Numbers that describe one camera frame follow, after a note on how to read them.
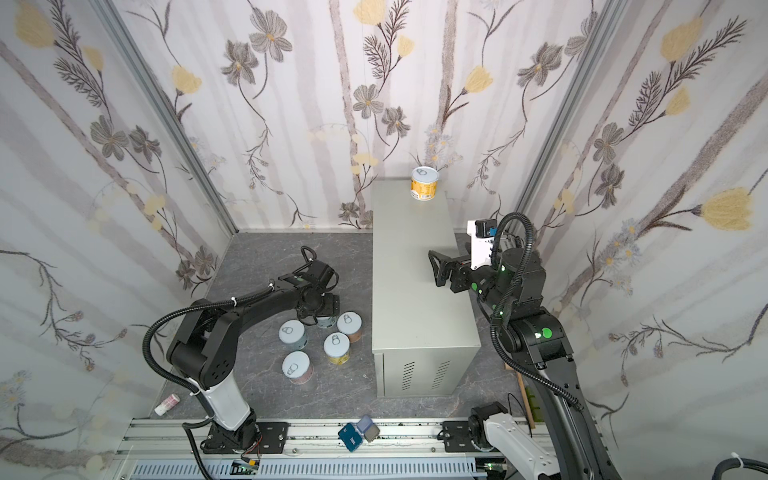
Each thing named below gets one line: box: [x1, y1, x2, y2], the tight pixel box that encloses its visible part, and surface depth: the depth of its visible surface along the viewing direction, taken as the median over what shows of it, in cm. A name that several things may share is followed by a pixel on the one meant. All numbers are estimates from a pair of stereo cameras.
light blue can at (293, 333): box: [278, 319, 309, 350], surface depth 89 cm
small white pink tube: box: [154, 394, 181, 416], surface depth 80 cm
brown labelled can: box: [336, 311, 363, 343], surface depth 90 cm
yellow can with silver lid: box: [323, 332, 351, 366], surface depth 86 cm
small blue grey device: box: [338, 415, 381, 452], surface depth 76 cm
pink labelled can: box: [281, 350, 314, 385], surface depth 82 cm
